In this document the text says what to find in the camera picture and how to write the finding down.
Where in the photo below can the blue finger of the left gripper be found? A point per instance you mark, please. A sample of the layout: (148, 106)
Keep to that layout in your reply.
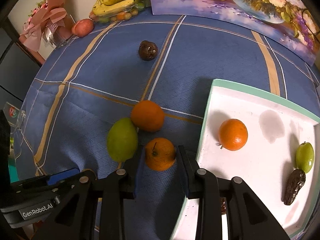
(55, 178)

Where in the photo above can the large dark dried date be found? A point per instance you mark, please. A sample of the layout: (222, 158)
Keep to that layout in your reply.
(294, 183)

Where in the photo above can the blue plaid tablecloth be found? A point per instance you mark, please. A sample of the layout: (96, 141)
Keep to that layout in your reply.
(85, 87)

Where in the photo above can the red peach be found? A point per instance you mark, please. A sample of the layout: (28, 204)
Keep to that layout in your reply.
(83, 27)

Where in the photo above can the flower still life painting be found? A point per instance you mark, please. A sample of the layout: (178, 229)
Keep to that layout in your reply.
(288, 22)

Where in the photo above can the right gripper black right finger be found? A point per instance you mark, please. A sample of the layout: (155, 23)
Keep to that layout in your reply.
(247, 216)

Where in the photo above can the clear plastic fruit container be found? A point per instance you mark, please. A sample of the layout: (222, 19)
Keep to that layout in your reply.
(121, 16)

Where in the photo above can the round dark dried fruit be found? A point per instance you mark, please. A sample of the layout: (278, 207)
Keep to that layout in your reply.
(147, 50)

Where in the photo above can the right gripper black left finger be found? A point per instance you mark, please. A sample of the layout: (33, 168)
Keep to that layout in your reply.
(83, 196)

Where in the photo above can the white tray with green rim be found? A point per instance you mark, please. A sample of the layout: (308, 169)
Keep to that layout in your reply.
(276, 127)

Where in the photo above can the small orange tangerine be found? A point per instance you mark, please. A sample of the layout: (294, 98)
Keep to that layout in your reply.
(147, 116)

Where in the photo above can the orange tangerine with stem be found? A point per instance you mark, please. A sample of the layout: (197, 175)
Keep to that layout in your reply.
(160, 154)

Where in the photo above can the yellow banana bunch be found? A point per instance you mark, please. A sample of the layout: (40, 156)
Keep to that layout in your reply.
(117, 2)

